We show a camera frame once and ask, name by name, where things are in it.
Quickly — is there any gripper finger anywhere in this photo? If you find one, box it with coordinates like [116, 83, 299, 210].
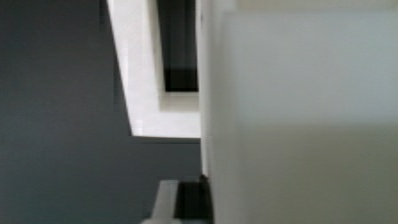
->
[141, 175, 216, 224]

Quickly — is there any white drawer cabinet box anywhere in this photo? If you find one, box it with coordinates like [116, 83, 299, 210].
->
[198, 0, 398, 224]

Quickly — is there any white drawer tray left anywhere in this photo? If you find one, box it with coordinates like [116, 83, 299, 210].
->
[107, 0, 202, 138]

